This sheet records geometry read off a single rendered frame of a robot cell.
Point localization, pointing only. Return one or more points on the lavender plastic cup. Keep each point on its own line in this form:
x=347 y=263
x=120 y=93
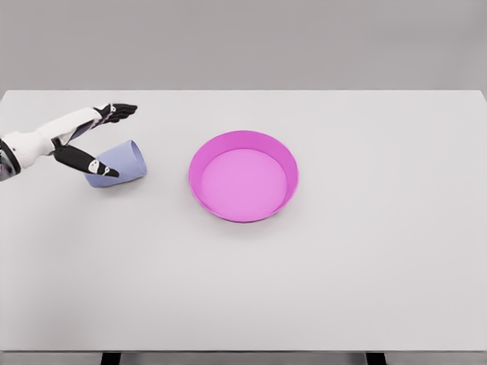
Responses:
x=123 y=163

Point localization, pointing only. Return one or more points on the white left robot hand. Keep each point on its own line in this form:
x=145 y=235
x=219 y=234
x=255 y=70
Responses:
x=64 y=127

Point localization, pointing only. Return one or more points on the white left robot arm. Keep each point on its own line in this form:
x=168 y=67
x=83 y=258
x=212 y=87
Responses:
x=18 y=150

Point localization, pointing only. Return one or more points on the pink round plate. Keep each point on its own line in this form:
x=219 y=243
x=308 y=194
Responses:
x=243 y=178

